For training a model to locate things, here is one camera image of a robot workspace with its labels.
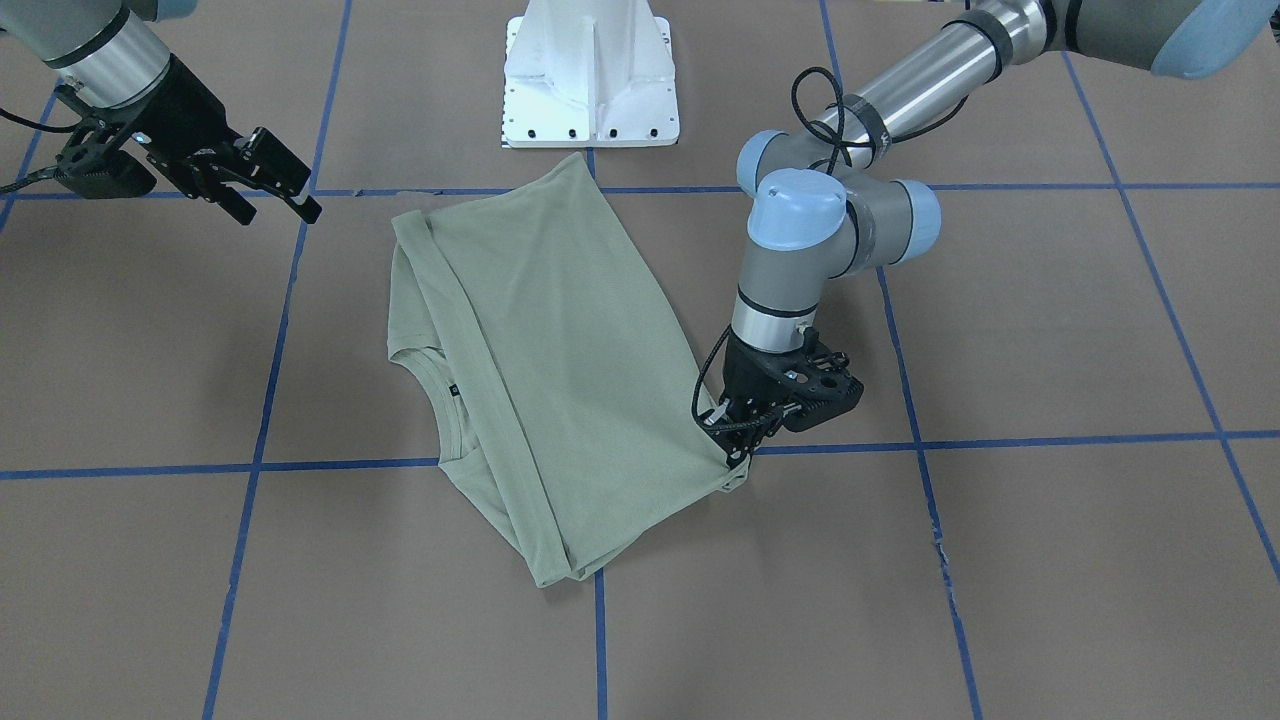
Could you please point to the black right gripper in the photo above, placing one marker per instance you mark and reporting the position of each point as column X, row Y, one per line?
column 187, row 108

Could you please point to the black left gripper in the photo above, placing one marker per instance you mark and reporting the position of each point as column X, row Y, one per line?
column 741, row 374

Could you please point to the olive green long-sleeve shirt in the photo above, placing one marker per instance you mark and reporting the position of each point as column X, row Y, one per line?
column 564, row 390

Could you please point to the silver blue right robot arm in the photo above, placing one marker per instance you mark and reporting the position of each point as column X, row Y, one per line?
column 105, row 54

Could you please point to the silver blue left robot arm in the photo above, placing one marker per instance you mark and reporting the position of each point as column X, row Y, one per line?
column 1061, row 311

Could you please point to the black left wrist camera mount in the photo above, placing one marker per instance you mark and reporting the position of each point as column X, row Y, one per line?
column 818, row 385

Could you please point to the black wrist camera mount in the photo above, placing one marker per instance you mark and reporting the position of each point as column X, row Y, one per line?
column 93, row 163
column 818, row 385

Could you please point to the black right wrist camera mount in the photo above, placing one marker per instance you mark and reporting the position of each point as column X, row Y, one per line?
column 93, row 163

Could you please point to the white pedestal column with base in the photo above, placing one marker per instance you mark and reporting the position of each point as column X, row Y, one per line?
column 597, row 74

